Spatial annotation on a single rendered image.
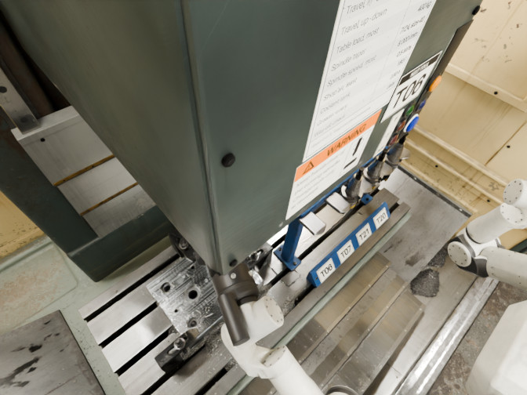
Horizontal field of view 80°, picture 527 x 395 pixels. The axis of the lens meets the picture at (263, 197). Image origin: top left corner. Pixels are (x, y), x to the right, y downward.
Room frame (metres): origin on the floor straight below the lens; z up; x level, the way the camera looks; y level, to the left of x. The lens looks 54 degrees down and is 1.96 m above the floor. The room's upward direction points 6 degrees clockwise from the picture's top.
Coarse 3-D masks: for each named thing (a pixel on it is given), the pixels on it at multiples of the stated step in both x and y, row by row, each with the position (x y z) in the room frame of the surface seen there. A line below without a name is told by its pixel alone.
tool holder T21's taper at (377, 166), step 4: (376, 160) 0.66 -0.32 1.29; (384, 160) 0.66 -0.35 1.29; (372, 164) 0.66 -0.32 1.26; (376, 164) 0.65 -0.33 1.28; (380, 164) 0.65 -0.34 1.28; (368, 168) 0.67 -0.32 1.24; (372, 168) 0.66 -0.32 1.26; (376, 168) 0.65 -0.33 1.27; (380, 168) 0.65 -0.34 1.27; (368, 172) 0.66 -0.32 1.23; (372, 172) 0.65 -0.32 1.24; (376, 172) 0.65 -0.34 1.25; (380, 172) 0.65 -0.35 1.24; (372, 176) 0.64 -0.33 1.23; (376, 176) 0.64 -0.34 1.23
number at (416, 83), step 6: (432, 66) 0.41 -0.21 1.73; (426, 72) 0.40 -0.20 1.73; (414, 78) 0.38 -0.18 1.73; (420, 78) 0.40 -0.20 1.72; (414, 84) 0.39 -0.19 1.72; (420, 84) 0.41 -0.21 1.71; (408, 90) 0.38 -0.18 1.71; (414, 90) 0.40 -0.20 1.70; (408, 96) 0.39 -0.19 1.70; (402, 102) 0.38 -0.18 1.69
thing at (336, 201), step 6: (336, 192) 0.58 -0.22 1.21; (330, 198) 0.55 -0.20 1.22; (336, 198) 0.56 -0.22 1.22; (342, 198) 0.56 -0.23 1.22; (330, 204) 0.54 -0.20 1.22; (336, 204) 0.54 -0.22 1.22; (342, 204) 0.54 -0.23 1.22; (348, 204) 0.54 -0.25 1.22; (336, 210) 0.52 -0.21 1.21; (342, 210) 0.52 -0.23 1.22; (348, 210) 0.52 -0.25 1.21
